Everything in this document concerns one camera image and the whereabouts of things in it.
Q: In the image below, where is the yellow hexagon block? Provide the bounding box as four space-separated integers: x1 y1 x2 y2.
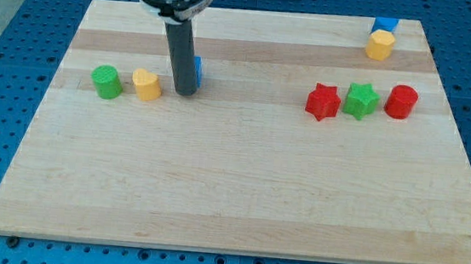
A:
365 29 396 61

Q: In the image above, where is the wooden board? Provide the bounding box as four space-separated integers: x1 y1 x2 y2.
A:
0 0 471 264

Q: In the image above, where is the blue pentagon block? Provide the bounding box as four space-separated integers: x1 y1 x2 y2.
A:
371 16 399 33

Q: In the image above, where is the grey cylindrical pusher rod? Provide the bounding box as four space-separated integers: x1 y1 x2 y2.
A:
165 20 198 96

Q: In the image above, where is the red star block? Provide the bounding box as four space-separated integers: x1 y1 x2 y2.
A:
305 83 342 122

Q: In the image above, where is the green cylinder block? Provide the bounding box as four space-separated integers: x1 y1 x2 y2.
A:
90 65 123 100

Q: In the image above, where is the blue cube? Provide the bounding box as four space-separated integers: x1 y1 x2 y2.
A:
194 56 203 89

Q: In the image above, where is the red cylinder block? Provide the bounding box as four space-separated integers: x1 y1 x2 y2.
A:
384 85 419 119

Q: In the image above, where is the yellow heart block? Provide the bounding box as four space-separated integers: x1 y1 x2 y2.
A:
132 68 162 101

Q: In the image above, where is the green star block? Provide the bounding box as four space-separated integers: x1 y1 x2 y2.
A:
342 83 381 120

